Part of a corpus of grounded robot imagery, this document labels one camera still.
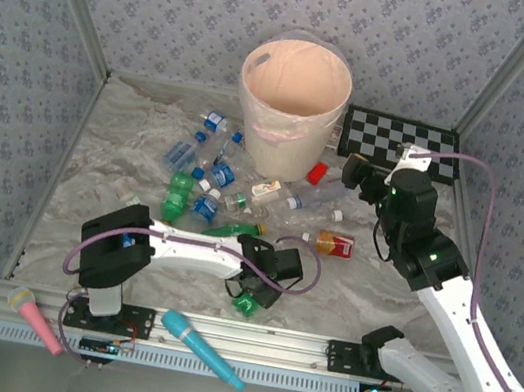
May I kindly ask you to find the Pocari Sweat bottle white cap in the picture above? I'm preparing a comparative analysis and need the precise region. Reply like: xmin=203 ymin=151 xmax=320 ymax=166
xmin=196 ymin=158 xmax=239 ymax=198
xmin=185 ymin=183 xmax=224 ymax=227

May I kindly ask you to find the bluish clear bottle white cap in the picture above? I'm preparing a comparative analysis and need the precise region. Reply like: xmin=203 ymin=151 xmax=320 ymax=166
xmin=284 ymin=173 xmax=350 ymax=221

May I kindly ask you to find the large green Sprite bottle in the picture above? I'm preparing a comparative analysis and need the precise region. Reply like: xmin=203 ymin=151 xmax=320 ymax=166
xmin=157 ymin=167 xmax=199 ymax=230

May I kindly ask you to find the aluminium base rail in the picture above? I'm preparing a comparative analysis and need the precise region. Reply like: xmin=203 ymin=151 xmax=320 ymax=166
xmin=0 ymin=279 xmax=515 ymax=392

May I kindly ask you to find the blue toy microphone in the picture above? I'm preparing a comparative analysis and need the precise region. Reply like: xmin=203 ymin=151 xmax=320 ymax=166
xmin=151 ymin=308 xmax=257 ymax=392

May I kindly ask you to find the slotted cable duct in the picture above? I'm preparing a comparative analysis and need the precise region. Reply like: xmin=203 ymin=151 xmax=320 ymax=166
xmin=0 ymin=317 xmax=370 ymax=392

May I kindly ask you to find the black grey checkerboard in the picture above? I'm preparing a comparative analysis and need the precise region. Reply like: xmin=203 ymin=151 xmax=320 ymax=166
xmin=333 ymin=102 xmax=470 ymax=189

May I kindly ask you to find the soda water bottle blue label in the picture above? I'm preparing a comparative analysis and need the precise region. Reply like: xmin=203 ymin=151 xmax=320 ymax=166
xmin=160 ymin=124 xmax=209 ymax=177

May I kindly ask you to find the small crushed green bottle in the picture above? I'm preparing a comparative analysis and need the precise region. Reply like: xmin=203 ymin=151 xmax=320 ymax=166
xmin=228 ymin=289 xmax=262 ymax=319

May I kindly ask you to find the red orange label bottle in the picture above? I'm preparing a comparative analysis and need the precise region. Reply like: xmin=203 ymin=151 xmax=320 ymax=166
xmin=299 ymin=226 xmax=357 ymax=263

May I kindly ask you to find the pink toy microphone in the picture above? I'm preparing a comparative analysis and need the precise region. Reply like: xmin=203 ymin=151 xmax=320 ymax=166
xmin=0 ymin=284 xmax=73 ymax=358

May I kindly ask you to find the clear bottle blue cap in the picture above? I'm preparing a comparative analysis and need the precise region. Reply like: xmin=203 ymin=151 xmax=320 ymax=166
xmin=191 ymin=131 xmax=226 ymax=184
xmin=213 ymin=127 xmax=246 ymax=172

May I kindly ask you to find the small red block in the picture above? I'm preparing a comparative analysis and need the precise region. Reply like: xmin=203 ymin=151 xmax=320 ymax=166
xmin=305 ymin=160 xmax=331 ymax=188

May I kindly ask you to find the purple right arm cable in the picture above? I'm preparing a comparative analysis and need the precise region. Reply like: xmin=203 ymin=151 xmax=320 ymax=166
xmin=372 ymin=144 xmax=524 ymax=392

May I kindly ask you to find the green bottle yellow cap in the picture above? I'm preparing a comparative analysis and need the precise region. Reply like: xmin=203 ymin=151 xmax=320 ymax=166
xmin=200 ymin=213 xmax=269 ymax=246

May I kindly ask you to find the small red white card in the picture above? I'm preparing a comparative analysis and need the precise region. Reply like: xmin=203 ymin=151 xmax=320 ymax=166
xmin=326 ymin=124 xmax=344 ymax=151

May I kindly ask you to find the clear bottle green neck label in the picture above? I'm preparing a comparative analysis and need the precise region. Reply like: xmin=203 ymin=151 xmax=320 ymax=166
xmin=221 ymin=171 xmax=285 ymax=220

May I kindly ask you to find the cream plastic waste bin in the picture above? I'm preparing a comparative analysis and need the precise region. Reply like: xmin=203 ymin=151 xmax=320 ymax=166
xmin=223 ymin=30 xmax=360 ymax=192

